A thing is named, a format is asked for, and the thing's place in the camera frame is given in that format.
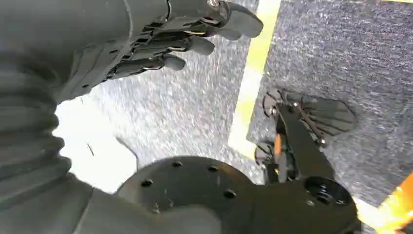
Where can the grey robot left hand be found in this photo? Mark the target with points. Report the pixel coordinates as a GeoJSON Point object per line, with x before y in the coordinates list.
{"type": "Point", "coordinates": [96, 29]}

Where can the ribbed grey left arm sleeve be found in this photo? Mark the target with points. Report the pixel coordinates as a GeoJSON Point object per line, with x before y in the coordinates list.
{"type": "Point", "coordinates": [25, 129]}

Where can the yellow floor tape strip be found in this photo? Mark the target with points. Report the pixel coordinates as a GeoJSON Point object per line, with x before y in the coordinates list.
{"type": "Point", "coordinates": [255, 64]}
{"type": "Point", "coordinates": [367, 214]}

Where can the black robot foot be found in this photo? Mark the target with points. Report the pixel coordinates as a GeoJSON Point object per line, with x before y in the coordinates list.
{"type": "Point", "coordinates": [329, 116]}

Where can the orange yellow bar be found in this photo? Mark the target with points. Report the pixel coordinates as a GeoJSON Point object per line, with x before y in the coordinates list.
{"type": "Point", "coordinates": [398, 206]}

